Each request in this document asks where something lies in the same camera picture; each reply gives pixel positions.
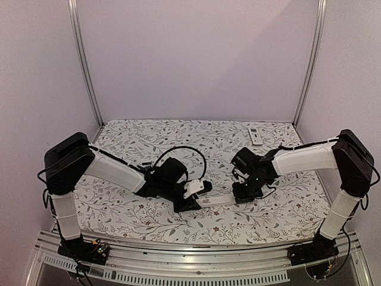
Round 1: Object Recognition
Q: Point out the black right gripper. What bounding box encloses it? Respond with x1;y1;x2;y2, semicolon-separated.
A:
231;175;267;204

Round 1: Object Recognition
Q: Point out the white air conditioner remote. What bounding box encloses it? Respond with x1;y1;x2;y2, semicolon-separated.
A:
248;128;263;146

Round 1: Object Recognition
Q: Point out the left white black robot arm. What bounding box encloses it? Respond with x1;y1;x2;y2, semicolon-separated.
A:
42;132;201;259

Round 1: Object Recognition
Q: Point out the floral patterned table mat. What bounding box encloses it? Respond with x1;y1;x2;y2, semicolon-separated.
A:
74;120;329;245

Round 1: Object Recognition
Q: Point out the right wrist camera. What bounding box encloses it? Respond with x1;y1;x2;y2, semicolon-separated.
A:
232;167;246;184

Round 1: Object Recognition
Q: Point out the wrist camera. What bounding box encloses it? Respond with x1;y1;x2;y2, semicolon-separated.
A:
183;179;213;199
232;167;246;184

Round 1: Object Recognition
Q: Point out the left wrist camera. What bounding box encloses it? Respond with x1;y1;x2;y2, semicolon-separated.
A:
183;179;213;199

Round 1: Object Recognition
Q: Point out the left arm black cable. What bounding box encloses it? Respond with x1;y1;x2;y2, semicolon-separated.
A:
151;145;208;181

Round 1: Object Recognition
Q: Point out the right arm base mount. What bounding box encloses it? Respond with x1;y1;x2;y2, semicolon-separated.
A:
287;233;339;266

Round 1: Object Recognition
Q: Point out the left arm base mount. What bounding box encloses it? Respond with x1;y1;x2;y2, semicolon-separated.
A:
57;224;110;265

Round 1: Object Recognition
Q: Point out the right aluminium frame post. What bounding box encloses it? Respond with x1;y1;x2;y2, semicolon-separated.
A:
292;0;327;129

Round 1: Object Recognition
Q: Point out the aluminium frame post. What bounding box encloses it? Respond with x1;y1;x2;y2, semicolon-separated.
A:
292;0;327;129
67;0;104;126

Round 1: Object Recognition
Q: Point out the left aluminium frame post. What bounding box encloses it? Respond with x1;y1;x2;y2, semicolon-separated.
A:
67;0;104;126

